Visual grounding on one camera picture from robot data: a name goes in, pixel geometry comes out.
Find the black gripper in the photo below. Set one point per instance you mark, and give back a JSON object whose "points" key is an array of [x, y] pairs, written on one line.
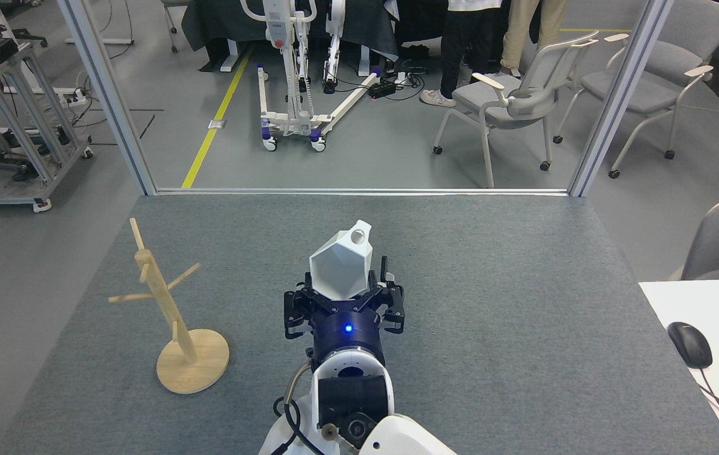
{"points": [[346, 332]]}

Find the white hexagonal cup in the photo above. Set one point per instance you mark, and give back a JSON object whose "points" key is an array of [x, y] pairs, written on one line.
{"points": [[343, 265]]}

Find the wooden cup rack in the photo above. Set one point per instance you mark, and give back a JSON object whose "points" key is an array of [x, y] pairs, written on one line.
{"points": [[163, 303]]}

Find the black power strip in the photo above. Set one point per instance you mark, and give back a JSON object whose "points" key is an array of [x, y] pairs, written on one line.
{"points": [[382, 90]]}

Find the metal floor socket plate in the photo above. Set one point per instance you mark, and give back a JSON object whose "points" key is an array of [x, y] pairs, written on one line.
{"points": [[217, 124]]}

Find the grey mesh-back chair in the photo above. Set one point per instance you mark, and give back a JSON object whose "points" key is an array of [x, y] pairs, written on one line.
{"points": [[479, 95]]}

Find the white stand column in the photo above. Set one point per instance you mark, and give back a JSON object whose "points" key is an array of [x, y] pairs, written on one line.
{"points": [[334, 38]]}

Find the dark grey table cloth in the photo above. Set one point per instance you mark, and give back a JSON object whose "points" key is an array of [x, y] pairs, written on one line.
{"points": [[359, 25]]}

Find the white wheeled stand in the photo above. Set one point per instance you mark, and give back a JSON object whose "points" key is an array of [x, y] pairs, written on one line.
{"points": [[278, 25]]}

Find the person in dark trousers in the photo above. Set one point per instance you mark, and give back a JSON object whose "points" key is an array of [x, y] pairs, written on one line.
{"points": [[460, 38]]}

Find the person in beige trousers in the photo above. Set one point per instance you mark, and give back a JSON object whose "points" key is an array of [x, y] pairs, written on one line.
{"points": [[520, 31]]}

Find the white power strip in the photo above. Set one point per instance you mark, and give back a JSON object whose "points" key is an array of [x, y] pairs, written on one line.
{"points": [[74, 98]]}

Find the black computer mouse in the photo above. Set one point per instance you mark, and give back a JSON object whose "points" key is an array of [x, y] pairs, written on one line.
{"points": [[690, 344]]}

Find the grey padded chair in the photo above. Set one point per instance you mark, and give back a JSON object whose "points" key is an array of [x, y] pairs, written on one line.
{"points": [[640, 91]]}

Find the white desk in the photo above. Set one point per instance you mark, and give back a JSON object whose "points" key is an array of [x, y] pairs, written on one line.
{"points": [[713, 303]]}

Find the silver frame rail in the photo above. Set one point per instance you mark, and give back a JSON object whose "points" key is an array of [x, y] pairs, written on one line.
{"points": [[359, 191]]}

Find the silver frame post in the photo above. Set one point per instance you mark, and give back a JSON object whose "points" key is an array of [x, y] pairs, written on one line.
{"points": [[620, 95], [109, 95]]}

